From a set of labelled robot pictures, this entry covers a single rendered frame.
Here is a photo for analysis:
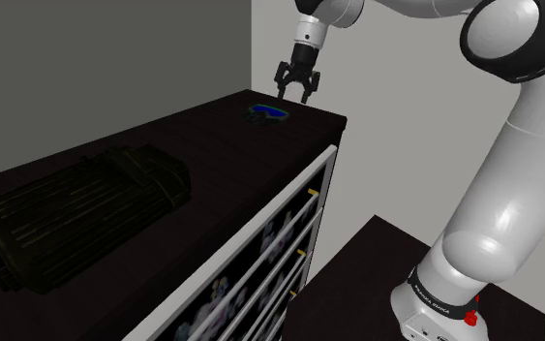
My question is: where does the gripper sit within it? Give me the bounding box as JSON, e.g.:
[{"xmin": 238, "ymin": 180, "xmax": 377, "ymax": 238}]
[{"xmin": 274, "ymin": 43, "xmax": 321, "ymax": 105}]

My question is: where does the dark chest of drawers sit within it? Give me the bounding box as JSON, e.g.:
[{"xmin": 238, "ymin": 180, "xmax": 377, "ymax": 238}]
[{"xmin": 0, "ymin": 89, "xmax": 348, "ymax": 341}]

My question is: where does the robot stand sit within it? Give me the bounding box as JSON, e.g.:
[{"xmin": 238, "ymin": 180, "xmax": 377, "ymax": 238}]
[{"xmin": 283, "ymin": 214, "xmax": 545, "ymax": 341}]

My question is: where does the black ribbed appliance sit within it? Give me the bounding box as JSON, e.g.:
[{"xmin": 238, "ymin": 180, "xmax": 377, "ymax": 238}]
[{"xmin": 0, "ymin": 143, "xmax": 192, "ymax": 295}]

